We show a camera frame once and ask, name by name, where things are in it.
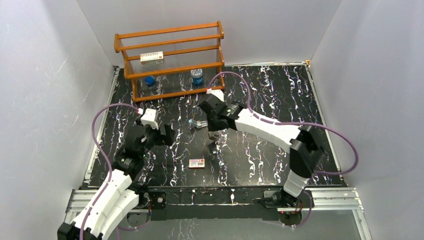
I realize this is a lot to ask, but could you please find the blue round tin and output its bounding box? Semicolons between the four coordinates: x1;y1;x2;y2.
190;68;204;86

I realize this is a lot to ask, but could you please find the white staple box on shelf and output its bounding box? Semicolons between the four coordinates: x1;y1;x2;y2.
139;51;164;66

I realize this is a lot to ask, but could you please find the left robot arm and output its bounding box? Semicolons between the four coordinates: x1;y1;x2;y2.
57;120;176;240

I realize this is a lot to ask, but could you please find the light blue stapler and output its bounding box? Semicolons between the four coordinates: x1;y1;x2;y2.
188;118;208;129

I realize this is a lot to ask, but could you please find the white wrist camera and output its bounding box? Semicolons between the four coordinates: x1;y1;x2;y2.
206;88;224;102
137;108;159;130

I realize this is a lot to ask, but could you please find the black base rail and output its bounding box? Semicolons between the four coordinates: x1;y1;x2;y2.
115;185;319;222

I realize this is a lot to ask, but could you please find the red white staple box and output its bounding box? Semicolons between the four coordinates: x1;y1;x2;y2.
188;158;206;169

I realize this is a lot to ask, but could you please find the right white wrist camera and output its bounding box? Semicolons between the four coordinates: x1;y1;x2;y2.
206;88;224;102

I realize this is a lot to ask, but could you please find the small blue box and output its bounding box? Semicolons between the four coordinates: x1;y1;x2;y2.
144;76;156;87

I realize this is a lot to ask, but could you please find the orange wooden shelf rack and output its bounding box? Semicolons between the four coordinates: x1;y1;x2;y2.
113;21;225;102

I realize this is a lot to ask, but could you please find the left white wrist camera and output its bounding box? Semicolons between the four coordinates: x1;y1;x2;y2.
137;108;159;130

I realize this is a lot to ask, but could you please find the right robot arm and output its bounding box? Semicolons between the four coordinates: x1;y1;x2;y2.
199;94;325;207

